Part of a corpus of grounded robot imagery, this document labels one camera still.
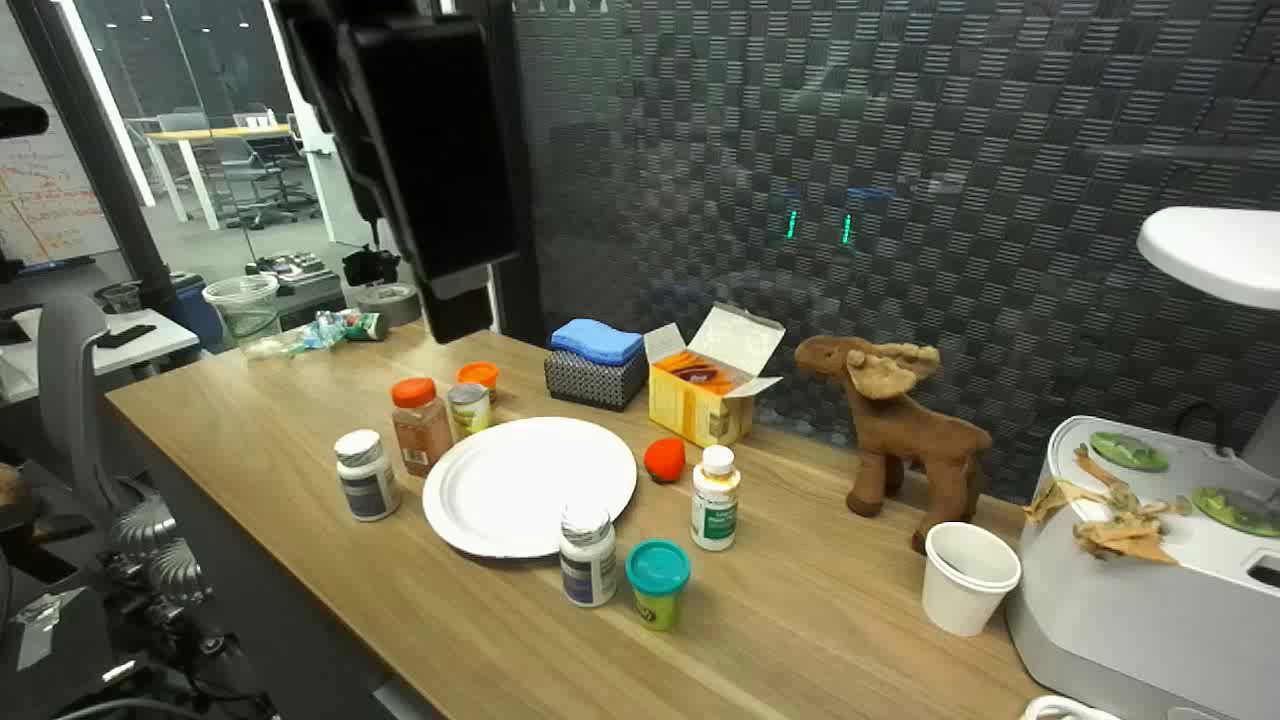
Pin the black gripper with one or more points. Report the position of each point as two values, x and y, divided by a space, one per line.
433 144

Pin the white bottle dark label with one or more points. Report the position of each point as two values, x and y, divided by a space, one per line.
364 481

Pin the white bottle blue label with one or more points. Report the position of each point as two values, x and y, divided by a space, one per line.
589 565

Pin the white bottle green label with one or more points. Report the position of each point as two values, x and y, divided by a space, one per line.
718 506

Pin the white paper plate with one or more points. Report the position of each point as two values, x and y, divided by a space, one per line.
521 489

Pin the brown moose plushie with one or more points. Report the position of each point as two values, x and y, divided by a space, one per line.
907 432

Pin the orange lid yellow tub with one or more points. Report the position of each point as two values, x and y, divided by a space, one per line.
477 374

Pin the small can silver lid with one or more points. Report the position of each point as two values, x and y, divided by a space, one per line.
468 408

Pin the small black device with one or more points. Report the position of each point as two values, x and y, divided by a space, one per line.
370 264

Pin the orange cap spice bottle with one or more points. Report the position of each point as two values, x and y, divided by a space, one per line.
420 432

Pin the blue sponge cloth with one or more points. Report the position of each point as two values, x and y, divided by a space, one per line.
598 341

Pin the crumpled teal plastic wrapper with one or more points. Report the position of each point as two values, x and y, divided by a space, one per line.
322 329

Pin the grey woven box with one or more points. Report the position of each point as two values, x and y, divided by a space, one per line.
587 385

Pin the clear plastic bucket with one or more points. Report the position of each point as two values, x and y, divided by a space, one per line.
243 305

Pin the open yellow orange carton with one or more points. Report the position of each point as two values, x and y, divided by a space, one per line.
692 396

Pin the blue bin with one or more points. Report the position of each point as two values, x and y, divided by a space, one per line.
200 315

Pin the white side table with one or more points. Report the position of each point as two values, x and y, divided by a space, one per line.
147 349

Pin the black remote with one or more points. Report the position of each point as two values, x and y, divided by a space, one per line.
126 334

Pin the black slanted pole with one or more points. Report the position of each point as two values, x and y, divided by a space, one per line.
100 144

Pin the grey office chair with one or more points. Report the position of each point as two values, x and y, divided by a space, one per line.
71 385

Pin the black tripod equipment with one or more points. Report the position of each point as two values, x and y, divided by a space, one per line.
163 600

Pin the white paper cup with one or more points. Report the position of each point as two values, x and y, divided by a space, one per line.
964 584

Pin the dried brown plant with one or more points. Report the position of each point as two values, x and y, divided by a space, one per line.
1120 530

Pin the white ringed object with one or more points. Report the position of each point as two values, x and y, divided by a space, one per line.
1067 710

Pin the grey white appliance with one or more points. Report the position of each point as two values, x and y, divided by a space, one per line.
1133 624

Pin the white round lamp head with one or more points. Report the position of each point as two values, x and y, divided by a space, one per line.
1220 254

